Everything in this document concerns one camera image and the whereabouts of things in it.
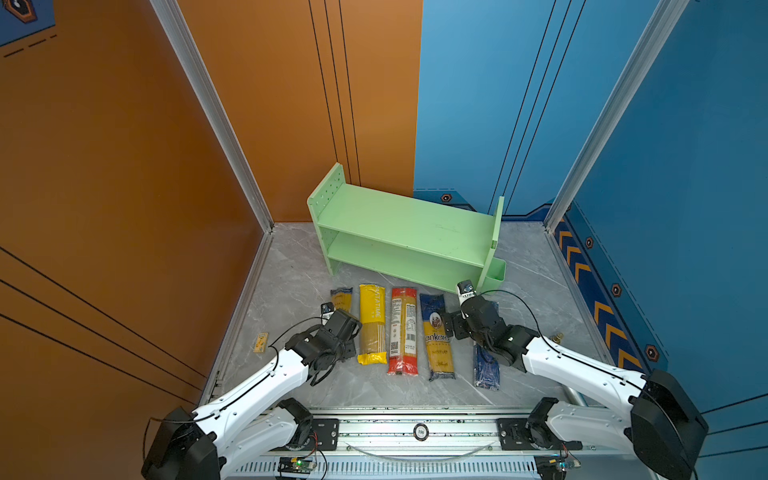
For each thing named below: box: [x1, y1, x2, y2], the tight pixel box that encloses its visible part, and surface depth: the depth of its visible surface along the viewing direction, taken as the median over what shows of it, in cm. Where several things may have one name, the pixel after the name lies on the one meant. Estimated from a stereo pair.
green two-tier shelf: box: [307, 163, 505, 292], surface depth 87 cm
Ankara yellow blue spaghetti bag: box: [420, 294, 456, 381], surface depth 88 cm
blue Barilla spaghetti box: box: [473, 344, 501, 391], surface depth 81 cm
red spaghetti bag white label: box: [388, 287, 419, 377], surface depth 89 cm
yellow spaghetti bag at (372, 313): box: [357, 284, 388, 365], surface depth 93 cm
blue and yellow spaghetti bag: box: [330, 287, 353, 313], surface depth 98 cm
